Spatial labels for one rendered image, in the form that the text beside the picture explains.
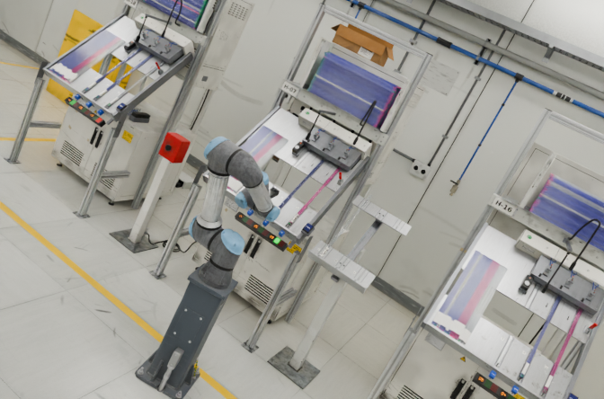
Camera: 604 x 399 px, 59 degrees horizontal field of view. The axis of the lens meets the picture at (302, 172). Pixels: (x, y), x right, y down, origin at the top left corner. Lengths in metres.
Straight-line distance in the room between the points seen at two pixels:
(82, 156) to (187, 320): 2.03
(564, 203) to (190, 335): 1.96
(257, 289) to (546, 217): 1.72
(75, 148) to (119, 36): 0.88
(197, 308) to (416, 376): 1.35
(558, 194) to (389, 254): 2.10
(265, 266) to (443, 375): 1.19
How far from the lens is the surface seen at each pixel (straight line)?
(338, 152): 3.15
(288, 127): 3.34
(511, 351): 2.83
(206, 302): 2.43
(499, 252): 3.05
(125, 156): 3.91
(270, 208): 2.42
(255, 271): 3.39
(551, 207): 3.04
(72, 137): 4.26
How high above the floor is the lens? 1.69
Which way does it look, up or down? 13 degrees down
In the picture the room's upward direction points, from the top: 27 degrees clockwise
